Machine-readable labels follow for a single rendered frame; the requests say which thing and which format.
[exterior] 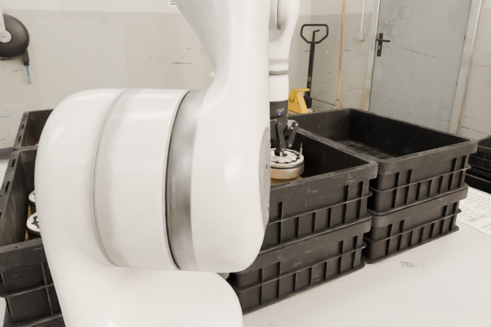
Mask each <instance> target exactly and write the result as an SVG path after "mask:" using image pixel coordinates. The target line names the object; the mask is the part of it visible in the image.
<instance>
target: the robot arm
mask: <svg viewBox="0 0 491 327"><path fill-rule="evenodd" d="M173 1H174V3H175V5H176V7H177V8H178V9H179V11H180V13H181V14H182V16H183V17H184V18H185V19H186V21H187V22H188V23H189V25H190V26H191V27H192V29H193V30H194V32H195V33H196V35H197V36H198V37H199V39H200V41H201V43H202V45H203V47H204V49H205V51H206V53H207V55H208V57H209V59H210V62H211V64H212V67H213V70H214V72H215V78H214V80H213V82H212V84H211V85H210V86H209V87H208V88H206V89H204V90H191V89H149V88H135V89H131V88H100V89H89V90H84V91H78V92H77V93H73V94H72V95H70V96H67V97H66V98H65V99H64V100H63V101H62V102H60V103H59V104H58V105H57V107H56V108H55V109H54V110H53V111H52V112H51V114H50V116H49V118H48V119H47V122H46V124H45V126H44V128H43V130H42V133H41V137H40V139H39V145H38V149H37V156H36V161H35V170H34V185H35V202H36V208H37V217H38V222H39V230H40V234H41V237H42V242H43V246H44V249H45V255H46V257H47V262H48V265H49V268H50V273H51V275H52V278H53V283H54V285H55V289H56V293H57V296H58V300H59V304H60V307H61V311H62V315H63V317H64V322H65V325H66V327H243V315H242V310H241V307H240V303H239V300H238V297H237V295H236V293H235V292H234V291H233V289H232V287H231V286H230V285H229V283H228V282H227V281H226V280H225V279H223V278H222V277H221V276H220V275H218V274H216V272H219V273H227V272H239V271H242V270H244V269H246V268H248V267H249V266H250V265H251V264H252V263H253V262H254V260H255V258H256V257H257V255H258V253H259V251H260V248H261V246H262V242H263V239H264V233H265V229H266V225H267V223H268V218H269V213H268V212H269V200H270V162H271V156H272V155H271V152H270V145H271V143H270V139H273V141H274V145H275V148H276V150H274V153H275V155H276V156H279V157H283V152H284V150H285V149H286V148H290V147H292V144H293V141H294V137H295V134H296V132H297V128H298V125H299V123H298V122H296V121H294V120H288V118H287V116H286V114H287V113H288V103H289V78H288V69H289V48H290V44H291V40H292V35H293V32H294V28H295V26H296V23H297V19H298V17H299V13H300V0H173ZM269 29H279V30H281V32H280V34H279V36H278V38H276V39H274V40H272V41H269V42H268V32H269ZM285 127H286V130H285V133H284V135H283V130H284V129H285Z"/></svg>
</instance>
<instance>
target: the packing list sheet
mask: <svg viewBox="0 0 491 327"><path fill-rule="evenodd" d="M459 208H460V209H461V210H462V212H461V213H459V214H457V219H456V220H458V221H460V222H461V223H464V224H466V225H468V226H471V227H473V228H475V229H477V230H479V231H481V232H483V233H485V234H487V235H489V236H491V196H488V195H486V194H483V193H480V192H478V191H475V190H473V189H471V188H468V195H467V198H466V199H463V200H461V201H460V204H459Z"/></svg>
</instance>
